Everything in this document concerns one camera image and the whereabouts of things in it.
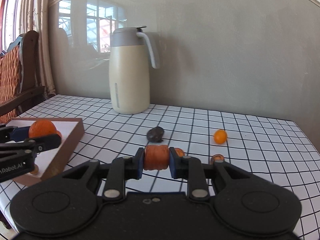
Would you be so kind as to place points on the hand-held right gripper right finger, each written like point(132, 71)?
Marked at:
point(176, 166)

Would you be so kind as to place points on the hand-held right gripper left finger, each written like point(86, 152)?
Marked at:
point(137, 162)

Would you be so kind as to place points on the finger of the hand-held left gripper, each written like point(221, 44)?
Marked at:
point(20, 133)
point(47, 142)

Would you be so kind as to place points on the orange mandarin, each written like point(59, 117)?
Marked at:
point(59, 134)
point(35, 171)
point(42, 128)

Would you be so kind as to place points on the yellow brown cylindrical chunk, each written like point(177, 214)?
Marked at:
point(179, 152)

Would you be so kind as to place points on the orange ribbed carrot chunk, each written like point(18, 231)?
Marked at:
point(156, 158)

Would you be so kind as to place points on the brown cardboard box tray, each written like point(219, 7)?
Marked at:
point(72, 142)

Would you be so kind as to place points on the dark mangosteen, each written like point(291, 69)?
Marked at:
point(155, 134)

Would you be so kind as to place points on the reddish brown cylindrical chunk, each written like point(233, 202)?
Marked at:
point(217, 158)

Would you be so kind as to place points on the small orange kumquat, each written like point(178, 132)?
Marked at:
point(220, 136)

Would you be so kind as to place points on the orange woven sofa back cushion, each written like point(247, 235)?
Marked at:
point(10, 75)

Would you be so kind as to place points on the checkered white tablecloth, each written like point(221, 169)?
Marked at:
point(225, 120)

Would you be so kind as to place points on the cream thermos jug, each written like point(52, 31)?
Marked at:
point(128, 80)

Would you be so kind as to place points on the beige curtain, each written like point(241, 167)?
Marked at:
point(42, 42)

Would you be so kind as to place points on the window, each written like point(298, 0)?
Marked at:
point(8, 10)

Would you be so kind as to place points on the dark wooden sofa frame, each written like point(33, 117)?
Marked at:
point(30, 60)

